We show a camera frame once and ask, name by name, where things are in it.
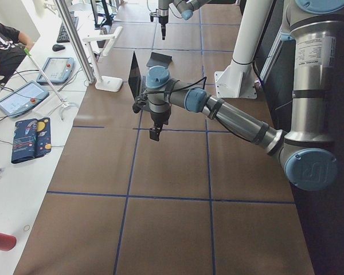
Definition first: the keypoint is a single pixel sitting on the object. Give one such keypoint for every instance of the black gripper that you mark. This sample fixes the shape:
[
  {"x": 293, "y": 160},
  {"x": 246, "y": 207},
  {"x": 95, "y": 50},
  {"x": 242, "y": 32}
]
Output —
[
  {"x": 162, "y": 17},
  {"x": 158, "y": 118}
]

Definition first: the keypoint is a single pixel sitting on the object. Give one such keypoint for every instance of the grey laptop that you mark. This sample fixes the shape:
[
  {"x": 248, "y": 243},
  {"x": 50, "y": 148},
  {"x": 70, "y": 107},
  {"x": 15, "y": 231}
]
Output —
[{"x": 135, "y": 80}]

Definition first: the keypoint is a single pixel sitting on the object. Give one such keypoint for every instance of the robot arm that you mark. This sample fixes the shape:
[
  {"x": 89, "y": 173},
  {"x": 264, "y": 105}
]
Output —
[
  {"x": 304, "y": 152},
  {"x": 185, "y": 8}
]

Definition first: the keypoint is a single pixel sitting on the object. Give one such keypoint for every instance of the black desk mouse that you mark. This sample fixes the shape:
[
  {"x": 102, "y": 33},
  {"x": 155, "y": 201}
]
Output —
[{"x": 58, "y": 47}]

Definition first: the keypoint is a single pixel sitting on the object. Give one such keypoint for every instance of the white stick green tip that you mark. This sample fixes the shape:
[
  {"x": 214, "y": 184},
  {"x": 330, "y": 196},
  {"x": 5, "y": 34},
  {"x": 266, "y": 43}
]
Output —
[{"x": 64, "y": 103}]

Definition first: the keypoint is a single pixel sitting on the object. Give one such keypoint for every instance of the blue teach pendant far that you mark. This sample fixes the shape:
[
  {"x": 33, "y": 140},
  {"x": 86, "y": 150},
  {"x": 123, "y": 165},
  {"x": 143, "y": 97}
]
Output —
[{"x": 58, "y": 69}]

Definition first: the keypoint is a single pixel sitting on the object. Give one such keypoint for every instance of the blue teach pendant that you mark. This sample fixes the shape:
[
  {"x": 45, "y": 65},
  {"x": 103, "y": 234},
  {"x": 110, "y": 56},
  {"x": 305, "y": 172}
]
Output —
[
  {"x": 23, "y": 99},
  {"x": 58, "y": 69}
]

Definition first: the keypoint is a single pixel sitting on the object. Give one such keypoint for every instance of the dark blue patterned pouch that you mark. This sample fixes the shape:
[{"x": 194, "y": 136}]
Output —
[{"x": 32, "y": 139}]

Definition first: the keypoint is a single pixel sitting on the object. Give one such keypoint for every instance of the blue teach pendant near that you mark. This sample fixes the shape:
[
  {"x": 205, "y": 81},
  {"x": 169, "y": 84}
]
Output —
[{"x": 23, "y": 99}]

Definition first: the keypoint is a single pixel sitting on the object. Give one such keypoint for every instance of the seated person in black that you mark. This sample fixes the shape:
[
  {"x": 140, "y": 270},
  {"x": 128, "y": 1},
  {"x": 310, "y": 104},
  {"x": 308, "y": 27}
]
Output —
[{"x": 12, "y": 50}]

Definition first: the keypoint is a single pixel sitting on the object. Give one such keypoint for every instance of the red cylinder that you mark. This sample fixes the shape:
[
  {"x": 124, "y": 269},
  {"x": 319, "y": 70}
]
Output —
[{"x": 7, "y": 242}]

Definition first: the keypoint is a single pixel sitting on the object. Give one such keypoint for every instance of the aluminium frame post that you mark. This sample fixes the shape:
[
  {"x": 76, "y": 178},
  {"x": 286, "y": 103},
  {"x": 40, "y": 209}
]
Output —
[{"x": 74, "y": 39}]

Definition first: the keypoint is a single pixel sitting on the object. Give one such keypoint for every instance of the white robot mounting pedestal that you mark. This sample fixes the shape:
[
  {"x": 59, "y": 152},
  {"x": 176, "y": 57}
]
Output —
[{"x": 238, "y": 79}]

